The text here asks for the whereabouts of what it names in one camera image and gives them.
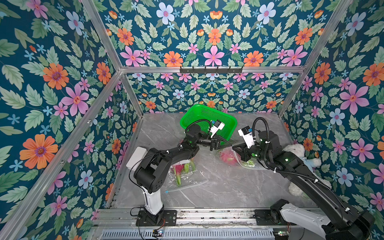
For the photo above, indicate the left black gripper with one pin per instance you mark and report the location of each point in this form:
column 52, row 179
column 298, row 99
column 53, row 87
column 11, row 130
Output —
column 212, row 144

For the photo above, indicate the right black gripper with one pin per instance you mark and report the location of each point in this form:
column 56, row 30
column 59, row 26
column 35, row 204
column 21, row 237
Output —
column 240, row 150

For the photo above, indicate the clear zip-top bag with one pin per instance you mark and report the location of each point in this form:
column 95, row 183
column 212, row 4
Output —
column 258, row 166
column 195, row 179

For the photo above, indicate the pink dragon fruit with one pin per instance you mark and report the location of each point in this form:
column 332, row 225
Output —
column 230, row 157
column 183, row 168

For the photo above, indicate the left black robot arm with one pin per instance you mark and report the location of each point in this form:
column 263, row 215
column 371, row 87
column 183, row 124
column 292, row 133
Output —
column 152, row 169

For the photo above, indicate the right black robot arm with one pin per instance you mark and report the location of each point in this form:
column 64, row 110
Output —
column 339, row 220

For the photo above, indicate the green plastic basket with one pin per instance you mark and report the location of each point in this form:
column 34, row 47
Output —
column 200, row 112

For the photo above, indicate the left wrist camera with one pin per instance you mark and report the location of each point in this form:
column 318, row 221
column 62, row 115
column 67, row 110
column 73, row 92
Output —
column 216, row 126

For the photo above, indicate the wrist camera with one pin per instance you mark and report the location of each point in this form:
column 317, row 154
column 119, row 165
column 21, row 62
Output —
column 247, row 134
column 216, row 126

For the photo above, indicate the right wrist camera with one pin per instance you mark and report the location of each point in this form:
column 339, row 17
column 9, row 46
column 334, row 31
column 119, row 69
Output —
column 247, row 134

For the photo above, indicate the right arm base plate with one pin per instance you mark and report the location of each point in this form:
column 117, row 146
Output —
column 264, row 217

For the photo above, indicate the black hook rail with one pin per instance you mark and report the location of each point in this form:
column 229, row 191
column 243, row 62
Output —
column 211, row 70

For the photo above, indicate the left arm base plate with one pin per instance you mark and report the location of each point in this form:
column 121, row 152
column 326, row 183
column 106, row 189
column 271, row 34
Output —
column 163, row 218

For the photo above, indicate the aluminium front rail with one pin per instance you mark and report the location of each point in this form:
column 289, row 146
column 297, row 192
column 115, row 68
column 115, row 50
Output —
column 196, row 224

